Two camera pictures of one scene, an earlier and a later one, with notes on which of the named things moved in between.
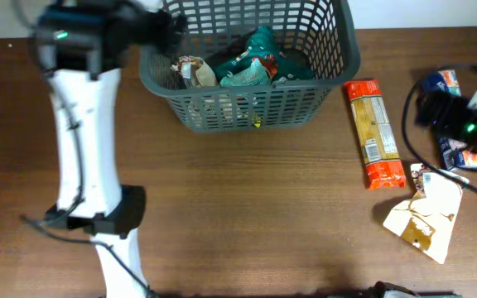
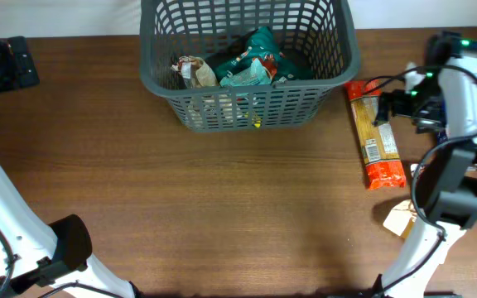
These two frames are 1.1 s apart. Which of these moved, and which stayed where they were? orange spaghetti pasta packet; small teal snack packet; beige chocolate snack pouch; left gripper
Moved: left gripper
Stayed: orange spaghetti pasta packet; small teal snack packet; beige chocolate snack pouch
